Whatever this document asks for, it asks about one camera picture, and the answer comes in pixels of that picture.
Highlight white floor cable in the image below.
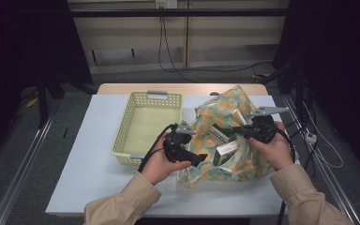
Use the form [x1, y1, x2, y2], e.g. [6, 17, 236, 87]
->
[303, 102, 345, 170]

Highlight pale yellow plastic basket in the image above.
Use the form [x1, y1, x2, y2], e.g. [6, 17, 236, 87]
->
[111, 90, 184, 166]

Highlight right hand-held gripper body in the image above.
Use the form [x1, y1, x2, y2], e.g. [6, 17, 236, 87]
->
[247, 105, 291, 144]

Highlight white green medicine box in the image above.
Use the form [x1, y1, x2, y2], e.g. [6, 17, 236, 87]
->
[210, 123, 237, 144]

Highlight black metal stand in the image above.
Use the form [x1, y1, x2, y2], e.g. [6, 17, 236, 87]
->
[36, 71, 65, 129]

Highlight dark metal stand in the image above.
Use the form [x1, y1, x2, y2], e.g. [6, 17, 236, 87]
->
[259, 60, 308, 126]

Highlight orange print bag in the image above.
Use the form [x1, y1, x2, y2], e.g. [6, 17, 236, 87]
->
[177, 84, 298, 189]

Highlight person's right hand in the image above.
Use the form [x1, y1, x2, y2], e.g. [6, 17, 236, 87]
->
[248, 121, 294, 173]

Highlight black wall cable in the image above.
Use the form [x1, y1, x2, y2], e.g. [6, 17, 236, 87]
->
[159, 7, 275, 73]
[157, 7, 201, 83]

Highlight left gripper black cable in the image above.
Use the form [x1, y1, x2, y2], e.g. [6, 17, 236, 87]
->
[137, 123, 177, 173]

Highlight white wall socket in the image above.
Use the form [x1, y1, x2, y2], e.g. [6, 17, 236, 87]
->
[155, 0, 178, 9]

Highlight white power strip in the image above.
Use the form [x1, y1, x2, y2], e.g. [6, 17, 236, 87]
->
[304, 131, 318, 145]

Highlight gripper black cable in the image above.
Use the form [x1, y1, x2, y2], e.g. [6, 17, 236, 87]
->
[137, 123, 177, 173]
[270, 123, 296, 164]

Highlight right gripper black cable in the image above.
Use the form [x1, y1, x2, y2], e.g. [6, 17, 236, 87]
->
[270, 123, 296, 164]

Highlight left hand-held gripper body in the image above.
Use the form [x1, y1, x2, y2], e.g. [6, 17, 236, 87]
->
[163, 120, 198, 163]

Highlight person's left hand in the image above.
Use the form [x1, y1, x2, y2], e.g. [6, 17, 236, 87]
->
[141, 132, 192, 186]

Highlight tall green medicine box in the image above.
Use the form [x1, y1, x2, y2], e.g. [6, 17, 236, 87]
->
[213, 140, 240, 167]

